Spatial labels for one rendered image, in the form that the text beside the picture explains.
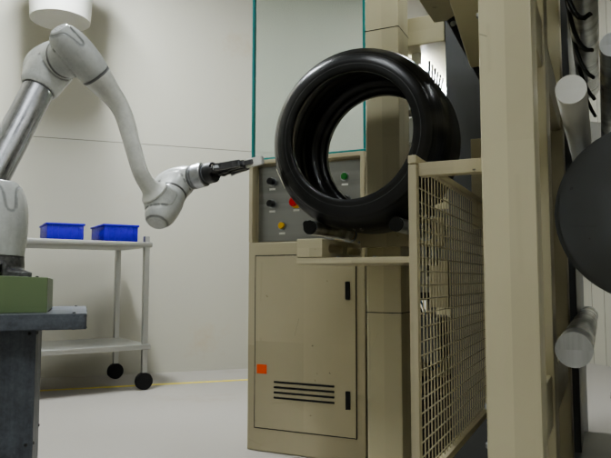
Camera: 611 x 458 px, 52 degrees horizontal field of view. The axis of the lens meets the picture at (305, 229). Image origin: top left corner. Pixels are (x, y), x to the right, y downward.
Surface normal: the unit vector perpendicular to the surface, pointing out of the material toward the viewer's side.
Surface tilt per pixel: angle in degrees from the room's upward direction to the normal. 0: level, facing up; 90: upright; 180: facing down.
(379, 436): 90
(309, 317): 90
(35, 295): 90
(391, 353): 90
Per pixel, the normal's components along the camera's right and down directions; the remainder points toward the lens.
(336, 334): -0.43, -0.07
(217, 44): 0.33, -0.07
